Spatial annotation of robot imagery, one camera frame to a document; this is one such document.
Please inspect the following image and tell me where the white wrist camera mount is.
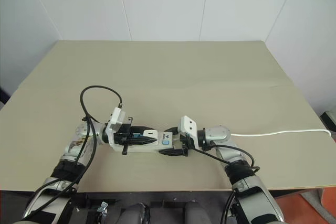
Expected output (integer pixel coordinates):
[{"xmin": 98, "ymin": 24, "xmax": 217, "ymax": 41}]
[
  {"xmin": 177, "ymin": 115, "xmax": 199, "ymax": 149},
  {"xmin": 104, "ymin": 106, "xmax": 125, "ymax": 146}
]

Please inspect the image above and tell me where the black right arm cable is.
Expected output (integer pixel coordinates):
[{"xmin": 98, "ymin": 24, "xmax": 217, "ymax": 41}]
[{"xmin": 191, "ymin": 147, "xmax": 262, "ymax": 224}]

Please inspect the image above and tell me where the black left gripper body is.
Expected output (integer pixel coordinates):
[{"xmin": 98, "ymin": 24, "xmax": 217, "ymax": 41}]
[{"xmin": 114, "ymin": 115, "xmax": 135, "ymax": 155}]

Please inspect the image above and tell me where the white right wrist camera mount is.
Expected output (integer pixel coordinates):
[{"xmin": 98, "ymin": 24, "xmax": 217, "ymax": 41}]
[{"xmin": 177, "ymin": 115, "xmax": 199, "ymax": 149}]

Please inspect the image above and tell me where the white power strip cord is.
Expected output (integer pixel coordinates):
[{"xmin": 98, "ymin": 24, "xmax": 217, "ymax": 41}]
[{"xmin": 230, "ymin": 129, "xmax": 332, "ymax": 138}]

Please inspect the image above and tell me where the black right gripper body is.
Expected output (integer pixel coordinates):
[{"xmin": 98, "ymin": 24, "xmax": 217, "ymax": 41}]
[{"xmin": 180, "ymin": 133, "xmax": 194, "ymax": 157}]

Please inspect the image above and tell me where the small metal clamp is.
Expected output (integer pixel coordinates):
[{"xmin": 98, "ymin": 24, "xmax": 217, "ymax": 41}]
[{"xmin": 96, "ymin": 201, "xmax": 109, "ymax": 215}]

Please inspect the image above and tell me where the white power strip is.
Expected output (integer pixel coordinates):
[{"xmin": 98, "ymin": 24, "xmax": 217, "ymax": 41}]
[{"xmin": 121, "ymin": 129, "xmax": 174, "ymax": 155}]

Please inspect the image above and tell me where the dark grey-topped box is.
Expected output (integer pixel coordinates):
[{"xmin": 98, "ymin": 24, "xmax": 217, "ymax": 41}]
[{"xmin": 320, "ymin": 109, "xmax": 336, "ymax": 131}]

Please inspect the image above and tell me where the dark rounded shape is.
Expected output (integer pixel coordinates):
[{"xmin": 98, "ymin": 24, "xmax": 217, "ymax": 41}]
[{"xmin": 122, "ymin": 202, "xmax": 151, "ymax": 224}]

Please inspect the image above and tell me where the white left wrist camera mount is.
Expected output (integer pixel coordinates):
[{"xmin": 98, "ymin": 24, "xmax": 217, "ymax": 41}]
[{"xmin": 104, "ymin": 106, "xmax": 125, "ymax": 146}]

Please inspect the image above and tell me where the dark object at room edge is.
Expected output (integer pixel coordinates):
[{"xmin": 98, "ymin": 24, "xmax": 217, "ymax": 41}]
[{"xmin": 0, "ymin": 84, "xmax": 11, "ymax": 107}]

